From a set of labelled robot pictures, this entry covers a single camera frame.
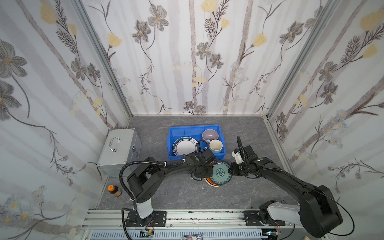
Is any orange plate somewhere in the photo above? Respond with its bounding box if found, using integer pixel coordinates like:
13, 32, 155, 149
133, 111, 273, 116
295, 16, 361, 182
204, 178, 219, 188

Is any green patterned plate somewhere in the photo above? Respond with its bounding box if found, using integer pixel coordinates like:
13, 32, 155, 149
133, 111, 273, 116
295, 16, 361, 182
209, 161, 232, 186

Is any cream mug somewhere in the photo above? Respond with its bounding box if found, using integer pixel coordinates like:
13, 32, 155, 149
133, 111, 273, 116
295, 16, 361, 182
208, 140, 224, 153

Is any striped rim white plate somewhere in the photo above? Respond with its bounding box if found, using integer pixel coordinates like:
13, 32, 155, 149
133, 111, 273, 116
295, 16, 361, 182
173, 137, 200, 156

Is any purple bowl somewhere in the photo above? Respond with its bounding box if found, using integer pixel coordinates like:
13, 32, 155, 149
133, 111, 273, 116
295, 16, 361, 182
202, 129, 219, 142

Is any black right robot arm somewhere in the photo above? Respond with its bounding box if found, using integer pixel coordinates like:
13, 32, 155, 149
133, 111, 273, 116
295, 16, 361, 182
229, 146, 343, 238

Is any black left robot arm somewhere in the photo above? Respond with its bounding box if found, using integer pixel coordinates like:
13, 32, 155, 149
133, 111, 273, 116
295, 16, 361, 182
119, 149, 218, 220

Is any blue plastic bin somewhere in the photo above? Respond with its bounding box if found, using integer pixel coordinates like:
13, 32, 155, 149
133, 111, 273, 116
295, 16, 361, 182
167, 125, 227, 161

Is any silver aluminium case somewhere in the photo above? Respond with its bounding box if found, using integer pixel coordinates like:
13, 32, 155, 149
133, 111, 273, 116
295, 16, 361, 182
97, 129, 142, 178

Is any orange capped brown bottle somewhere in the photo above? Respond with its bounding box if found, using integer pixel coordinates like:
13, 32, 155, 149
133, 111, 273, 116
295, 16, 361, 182
107, 185, 122, 197

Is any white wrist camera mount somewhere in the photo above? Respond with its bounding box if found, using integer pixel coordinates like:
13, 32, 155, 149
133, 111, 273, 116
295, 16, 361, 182
232, 151, 244, 165

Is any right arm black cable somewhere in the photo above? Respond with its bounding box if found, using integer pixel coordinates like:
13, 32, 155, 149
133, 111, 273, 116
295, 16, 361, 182
236, 135, 356, 240

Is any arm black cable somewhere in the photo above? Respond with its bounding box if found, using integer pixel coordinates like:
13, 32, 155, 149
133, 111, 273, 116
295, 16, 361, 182
119, 139, 211, 240
236, 135, 356, 240

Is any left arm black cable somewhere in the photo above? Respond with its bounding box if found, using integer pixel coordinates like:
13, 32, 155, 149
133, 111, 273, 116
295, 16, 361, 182
119, 139, 211, 240

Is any aluminium mounting rail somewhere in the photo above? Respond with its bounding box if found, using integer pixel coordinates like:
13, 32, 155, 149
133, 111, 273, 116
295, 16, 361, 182
76, 209, 315, 240

